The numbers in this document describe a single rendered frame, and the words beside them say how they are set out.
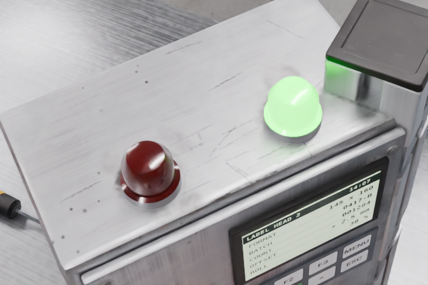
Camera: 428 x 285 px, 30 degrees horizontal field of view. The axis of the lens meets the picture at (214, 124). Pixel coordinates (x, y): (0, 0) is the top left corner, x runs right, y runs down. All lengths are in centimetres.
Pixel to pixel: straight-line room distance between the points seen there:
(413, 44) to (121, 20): 98
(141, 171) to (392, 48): 12
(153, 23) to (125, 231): 97
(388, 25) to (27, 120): 17
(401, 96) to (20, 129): 17
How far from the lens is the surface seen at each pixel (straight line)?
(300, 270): 43
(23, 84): 126
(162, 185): 33
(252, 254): 38
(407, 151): 40
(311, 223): 38
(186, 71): 38
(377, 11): 37
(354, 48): 36
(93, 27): 131
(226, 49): 39
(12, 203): 111
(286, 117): 34
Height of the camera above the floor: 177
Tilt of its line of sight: 54 degrees down
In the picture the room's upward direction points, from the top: 7 degrees counter-clockwise
